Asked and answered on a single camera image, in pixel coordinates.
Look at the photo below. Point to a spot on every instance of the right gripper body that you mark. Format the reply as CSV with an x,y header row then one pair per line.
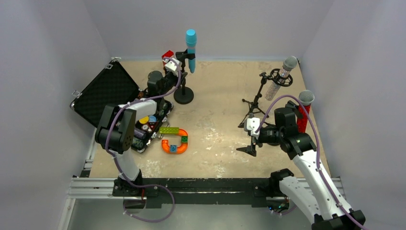
x,y
265,136

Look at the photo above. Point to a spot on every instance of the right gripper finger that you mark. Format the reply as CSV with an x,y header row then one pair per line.
x,y
249,149
247,123

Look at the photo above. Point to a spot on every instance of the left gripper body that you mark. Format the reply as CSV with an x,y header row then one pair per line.
x,y
181,59

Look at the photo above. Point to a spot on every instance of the black mic stand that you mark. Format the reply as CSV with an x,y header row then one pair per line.
x,y
183,95
290,106

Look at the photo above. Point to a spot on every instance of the blue toy microphone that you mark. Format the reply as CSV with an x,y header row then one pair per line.
x,y
191,42

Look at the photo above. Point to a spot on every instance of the red glitter microphone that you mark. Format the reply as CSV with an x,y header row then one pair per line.
x,y
306,98

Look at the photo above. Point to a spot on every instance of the silver glitter microphone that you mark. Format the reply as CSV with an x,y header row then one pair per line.
x,y
281,77

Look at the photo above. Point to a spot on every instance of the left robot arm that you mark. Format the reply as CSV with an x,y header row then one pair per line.
x,y
115,131

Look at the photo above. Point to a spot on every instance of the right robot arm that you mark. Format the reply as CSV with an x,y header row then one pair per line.
x,y
323,204

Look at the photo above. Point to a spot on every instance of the red toy block car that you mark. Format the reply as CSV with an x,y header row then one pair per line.
x,y
168,54

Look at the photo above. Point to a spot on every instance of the green toy brick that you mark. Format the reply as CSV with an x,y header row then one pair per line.
x,y
169,130

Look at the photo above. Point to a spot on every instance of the black poker chip case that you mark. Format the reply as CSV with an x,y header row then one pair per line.
x,y
113,85

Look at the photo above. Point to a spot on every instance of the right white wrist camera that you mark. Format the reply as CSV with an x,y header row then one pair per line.
x,y
254,132

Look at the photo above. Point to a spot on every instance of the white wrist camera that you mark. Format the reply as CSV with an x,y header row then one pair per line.
x,y
172,65
254,132

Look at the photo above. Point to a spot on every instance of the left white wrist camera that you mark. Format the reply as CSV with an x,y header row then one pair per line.
x,y
172,65

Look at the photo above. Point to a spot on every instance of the black base frame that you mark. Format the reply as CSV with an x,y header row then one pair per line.
x,y
256,192

